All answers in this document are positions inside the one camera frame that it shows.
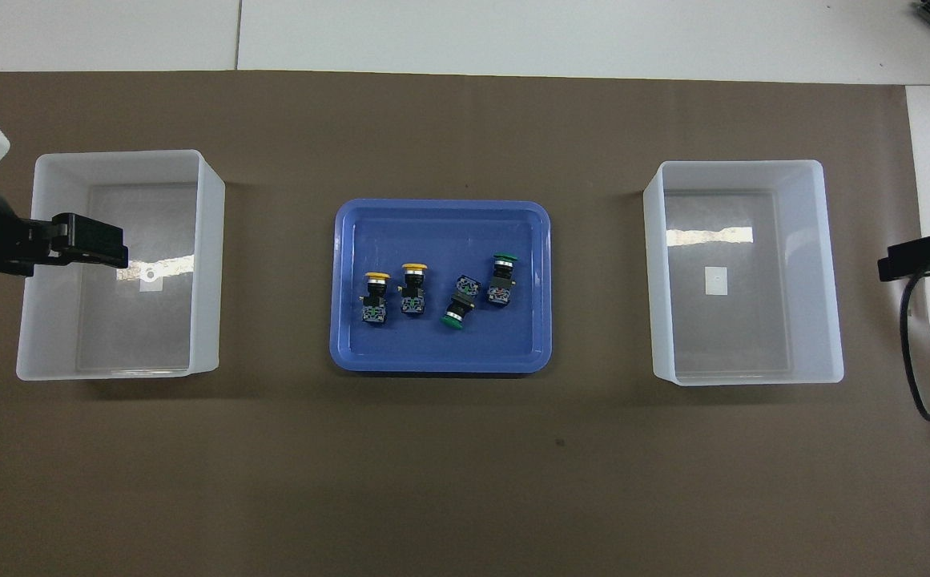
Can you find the blue plastic tray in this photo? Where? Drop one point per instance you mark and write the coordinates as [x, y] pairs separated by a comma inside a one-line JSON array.
[[432, 349]]

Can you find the yellow push button switch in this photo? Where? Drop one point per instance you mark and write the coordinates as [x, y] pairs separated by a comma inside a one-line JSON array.
[[413, 300], [376, 308]]

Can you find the green push button switch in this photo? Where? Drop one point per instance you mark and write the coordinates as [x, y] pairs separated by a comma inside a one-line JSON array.
[[458, 306], [501, 284]]

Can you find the translucent white plastic box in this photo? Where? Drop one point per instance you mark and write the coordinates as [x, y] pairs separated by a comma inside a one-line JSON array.
[[813, 320], [208, 320]]

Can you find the brown table mat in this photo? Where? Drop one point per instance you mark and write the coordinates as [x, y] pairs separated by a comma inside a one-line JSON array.
[[432, 465]]

